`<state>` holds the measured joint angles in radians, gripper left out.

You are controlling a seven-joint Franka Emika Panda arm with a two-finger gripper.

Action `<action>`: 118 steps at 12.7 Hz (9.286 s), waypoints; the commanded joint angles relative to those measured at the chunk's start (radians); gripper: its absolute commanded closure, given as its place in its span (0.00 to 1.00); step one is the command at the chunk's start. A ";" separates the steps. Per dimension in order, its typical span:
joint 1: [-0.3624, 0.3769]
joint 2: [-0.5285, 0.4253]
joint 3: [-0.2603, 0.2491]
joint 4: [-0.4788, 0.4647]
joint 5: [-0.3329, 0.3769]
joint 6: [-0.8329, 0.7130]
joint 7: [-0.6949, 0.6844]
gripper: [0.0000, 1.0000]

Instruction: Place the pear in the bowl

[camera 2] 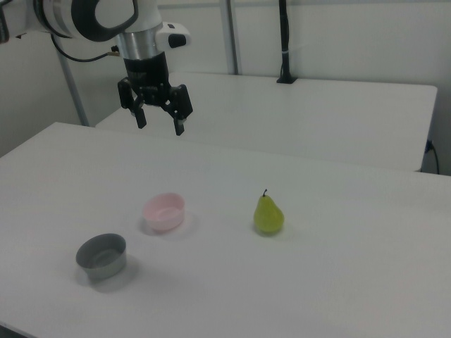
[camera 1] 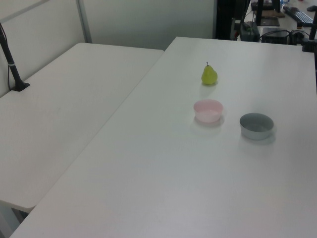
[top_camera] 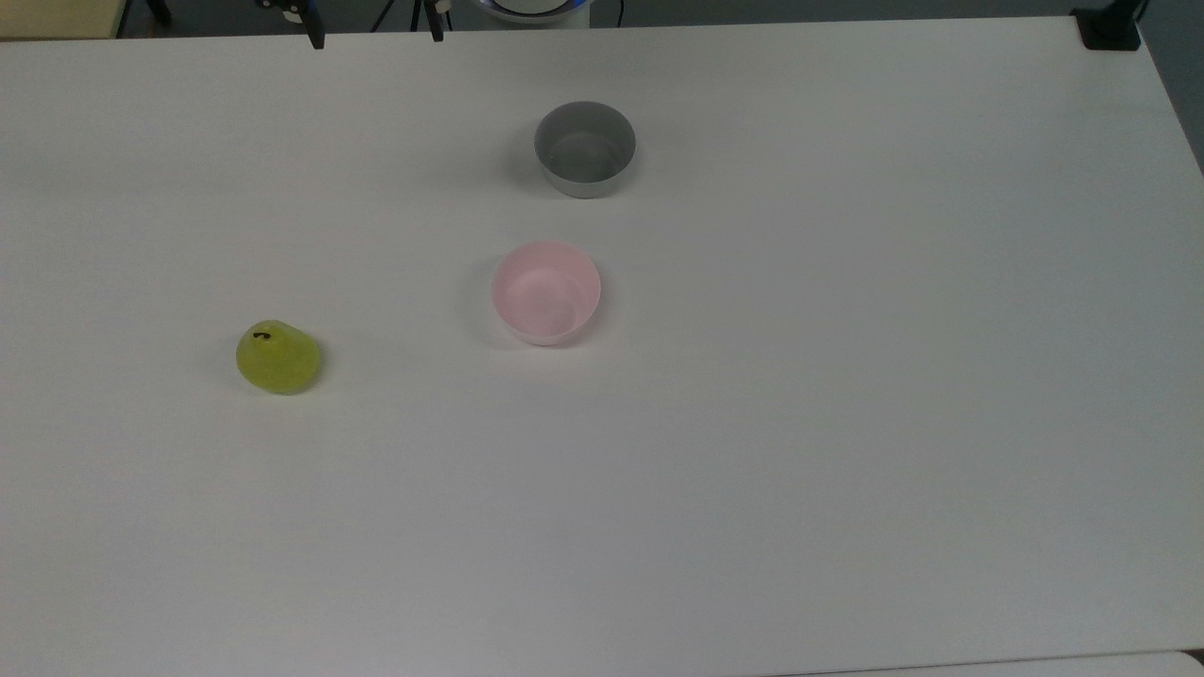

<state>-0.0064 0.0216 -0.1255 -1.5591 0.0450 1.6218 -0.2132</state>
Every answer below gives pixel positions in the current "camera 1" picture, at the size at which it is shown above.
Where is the green pear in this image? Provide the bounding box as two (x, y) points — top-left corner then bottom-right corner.
(201, 61), (218, 86)

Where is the pink plastic bowl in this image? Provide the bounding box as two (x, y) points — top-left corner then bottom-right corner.
(193, 99), (224, 123)

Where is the grey plastic bowl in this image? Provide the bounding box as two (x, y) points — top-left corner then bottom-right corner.
(239, 113), (274, 141)

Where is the dark green-black equipment box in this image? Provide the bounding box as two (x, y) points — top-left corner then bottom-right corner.
(238, 21), (261, 42)

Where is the black electronics box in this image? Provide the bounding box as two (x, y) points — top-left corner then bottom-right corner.
(261, 27), (291, 44)

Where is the black computer keyboard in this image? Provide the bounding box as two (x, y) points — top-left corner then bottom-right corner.
(282, 5), (315, 25)

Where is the black machine frame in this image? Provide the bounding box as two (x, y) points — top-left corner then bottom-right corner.
(216, 0), (250, 41)

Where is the grey metal partition post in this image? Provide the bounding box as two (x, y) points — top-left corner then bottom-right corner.
(76, 0), (93, 44)

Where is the black monitor stand post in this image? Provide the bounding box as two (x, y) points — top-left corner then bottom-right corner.
(255, 0), (264, 26)

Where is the black flat base plate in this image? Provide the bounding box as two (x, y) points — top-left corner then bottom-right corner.
(259, 16), (281, 27)

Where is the black camera stand pole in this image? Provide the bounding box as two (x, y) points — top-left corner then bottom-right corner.
(0, 22), (31, 92)

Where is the black clamp mount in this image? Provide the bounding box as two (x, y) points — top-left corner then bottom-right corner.
(301, 21), (317, 53)

